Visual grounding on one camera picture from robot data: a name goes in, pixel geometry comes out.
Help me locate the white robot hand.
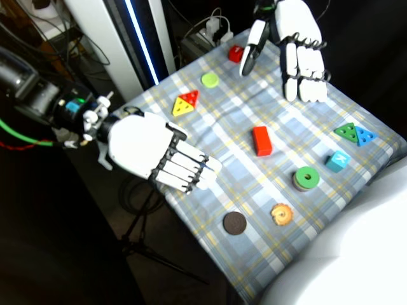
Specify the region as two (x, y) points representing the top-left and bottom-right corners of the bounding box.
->
(240, 0), (332, 104)
(106, 111), (223, 196)

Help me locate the red rectangular block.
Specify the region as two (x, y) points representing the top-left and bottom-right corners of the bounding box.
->
(251, 126), (274, 158)

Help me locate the yellow triangle with holes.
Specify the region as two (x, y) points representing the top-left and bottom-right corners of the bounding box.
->
(172, 97), (195, 118)

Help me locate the red cube with number 1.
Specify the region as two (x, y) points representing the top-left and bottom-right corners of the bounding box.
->
(228, 44), (245, 64)

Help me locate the red triangle with holes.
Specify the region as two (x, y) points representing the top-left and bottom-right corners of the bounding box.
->
(178, 90), (200, 107)

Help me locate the white power strip with plugs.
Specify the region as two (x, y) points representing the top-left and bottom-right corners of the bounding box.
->
(203, 16), (235, 46)

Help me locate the black tripod stand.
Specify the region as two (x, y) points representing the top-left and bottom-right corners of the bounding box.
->
(119, 177), (211, 285)

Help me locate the green sandwich cookie toy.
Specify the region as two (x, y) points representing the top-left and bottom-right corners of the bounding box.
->
(200, 72), (220, 89)

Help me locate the blue plaid tablecloth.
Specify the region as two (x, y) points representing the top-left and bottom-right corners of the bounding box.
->
(113, 28), (400, 304)

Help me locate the grey box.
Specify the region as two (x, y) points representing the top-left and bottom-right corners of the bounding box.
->
(179, 33), (217, 65)

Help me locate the white column with blue light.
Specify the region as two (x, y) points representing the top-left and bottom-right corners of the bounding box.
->
(63, 0), (176, 103)

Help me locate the green triangle with holes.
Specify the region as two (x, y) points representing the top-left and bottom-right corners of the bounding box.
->
(333, 122), (360, 143)

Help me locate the brown sandwich cookie toy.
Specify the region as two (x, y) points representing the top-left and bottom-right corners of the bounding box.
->
(223, 212), (248, 236)

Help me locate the blue triangle with holes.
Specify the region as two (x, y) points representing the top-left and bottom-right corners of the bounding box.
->
(354, 126), (378, 147)

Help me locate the blue cube with letter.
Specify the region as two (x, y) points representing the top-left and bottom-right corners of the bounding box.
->
(324, 151), (352, 173)

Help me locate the stacked coloured rings toy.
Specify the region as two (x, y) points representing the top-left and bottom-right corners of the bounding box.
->
(291, 166), (321, 193)

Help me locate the tan flower-shaped biscuit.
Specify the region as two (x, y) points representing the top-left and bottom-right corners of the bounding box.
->
(270, 203), (294, 227)

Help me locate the white robot body shell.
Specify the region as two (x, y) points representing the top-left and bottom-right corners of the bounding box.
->
(259, 155), (407, 305)

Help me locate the green cable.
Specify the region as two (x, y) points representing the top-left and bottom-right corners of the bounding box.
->
(0, 119), (55, 147)

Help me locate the red cable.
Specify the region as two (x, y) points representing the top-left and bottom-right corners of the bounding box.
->
(0, 139), (54, 151)

